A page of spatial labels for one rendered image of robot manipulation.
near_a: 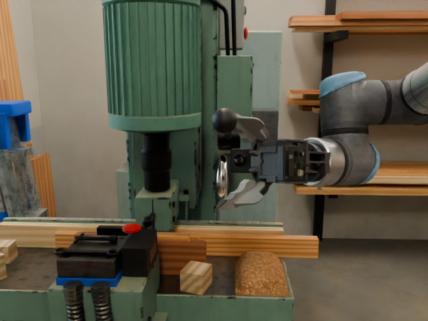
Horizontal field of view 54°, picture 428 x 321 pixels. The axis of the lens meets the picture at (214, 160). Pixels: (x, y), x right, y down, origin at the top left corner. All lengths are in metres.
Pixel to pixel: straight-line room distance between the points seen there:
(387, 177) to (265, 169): 2.16
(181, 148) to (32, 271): 0.37
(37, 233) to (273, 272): 0.50
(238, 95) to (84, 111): 2.37
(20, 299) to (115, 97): 0.39
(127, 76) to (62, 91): 2.56
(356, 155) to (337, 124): 0.07
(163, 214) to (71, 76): 2.54
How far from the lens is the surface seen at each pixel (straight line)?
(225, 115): 0.55
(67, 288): 0.64
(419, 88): 0.83
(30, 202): 1.72
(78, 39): 3.25
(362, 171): 0.84
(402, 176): 2.88
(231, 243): 0.86
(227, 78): 0.97
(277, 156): 0.67
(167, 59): 0.73
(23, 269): 0.89
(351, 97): 0.84
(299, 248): 0.87
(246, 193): 0.68
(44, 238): 0.96
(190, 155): 0.90
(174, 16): 0.74
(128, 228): 0.68
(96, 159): 3.28
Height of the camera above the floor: 1.27
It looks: 12 degrees down
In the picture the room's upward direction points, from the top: straight up
